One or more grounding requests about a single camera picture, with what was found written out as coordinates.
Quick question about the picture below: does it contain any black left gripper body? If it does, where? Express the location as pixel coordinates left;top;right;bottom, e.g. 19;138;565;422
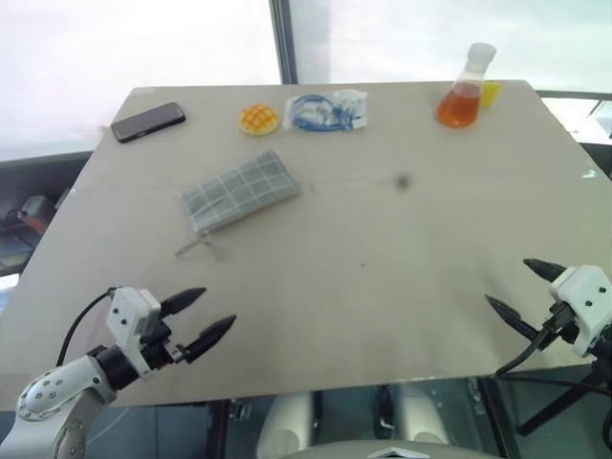
140;318;188;372

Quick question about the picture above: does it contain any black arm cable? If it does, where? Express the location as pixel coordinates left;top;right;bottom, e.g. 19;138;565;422
55;287;119;368
494;303;571;380

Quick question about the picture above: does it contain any small yellow block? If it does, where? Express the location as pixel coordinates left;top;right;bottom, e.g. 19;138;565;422
478;80;502;110

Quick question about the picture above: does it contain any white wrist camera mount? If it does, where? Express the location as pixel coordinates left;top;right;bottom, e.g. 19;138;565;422
549;264;612;360
104;286;164;382

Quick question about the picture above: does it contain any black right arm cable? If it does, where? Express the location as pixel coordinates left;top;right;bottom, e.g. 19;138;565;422
494;303;571;380

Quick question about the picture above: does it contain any grey checkered pouch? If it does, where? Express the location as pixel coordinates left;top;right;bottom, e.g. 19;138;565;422
183;147;303;236

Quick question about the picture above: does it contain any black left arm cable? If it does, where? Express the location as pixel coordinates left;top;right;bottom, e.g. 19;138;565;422
55;287;119;368

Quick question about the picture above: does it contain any black tripod stand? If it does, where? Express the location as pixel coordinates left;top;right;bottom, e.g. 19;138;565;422
495;363;612;437

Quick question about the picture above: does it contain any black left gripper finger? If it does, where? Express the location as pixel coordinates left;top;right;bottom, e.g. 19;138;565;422
159;287;208;317
183;314;238;366

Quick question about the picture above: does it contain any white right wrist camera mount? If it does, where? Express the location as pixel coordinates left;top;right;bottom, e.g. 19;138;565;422
549;264;612;360

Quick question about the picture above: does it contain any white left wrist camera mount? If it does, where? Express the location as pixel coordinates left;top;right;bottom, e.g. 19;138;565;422
104;286;164;382

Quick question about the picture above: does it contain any glass flask with orange liquid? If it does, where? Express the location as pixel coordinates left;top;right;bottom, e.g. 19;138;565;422
434;41;498;130

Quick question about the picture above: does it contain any yellow pineapple bun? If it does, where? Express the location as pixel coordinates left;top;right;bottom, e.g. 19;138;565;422
238;103;280;139

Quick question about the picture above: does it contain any red and black tool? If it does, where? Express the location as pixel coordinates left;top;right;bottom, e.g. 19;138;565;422
3;193;55;236

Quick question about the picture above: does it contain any dark window frame post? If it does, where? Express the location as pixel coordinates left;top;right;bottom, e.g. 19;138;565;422
267;0;299;87

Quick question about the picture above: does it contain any black smartphone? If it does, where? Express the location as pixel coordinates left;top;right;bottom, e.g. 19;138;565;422
110;101;187;144

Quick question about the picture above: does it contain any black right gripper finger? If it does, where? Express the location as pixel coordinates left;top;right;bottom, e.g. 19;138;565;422
484;293;545;344
522;258;568;285

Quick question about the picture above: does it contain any white rounded robot leg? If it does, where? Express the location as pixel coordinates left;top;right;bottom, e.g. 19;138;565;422
255;391;317;459
394;383;451;447

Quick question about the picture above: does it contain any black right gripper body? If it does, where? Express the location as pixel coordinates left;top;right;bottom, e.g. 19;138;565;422
539;300;582;346

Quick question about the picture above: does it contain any plastic bag of blue cables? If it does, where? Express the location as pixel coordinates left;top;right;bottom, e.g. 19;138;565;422
282;88;370;135

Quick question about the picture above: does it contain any thin zipper pull cord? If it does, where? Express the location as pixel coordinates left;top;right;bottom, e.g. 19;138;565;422
173;231;227;262

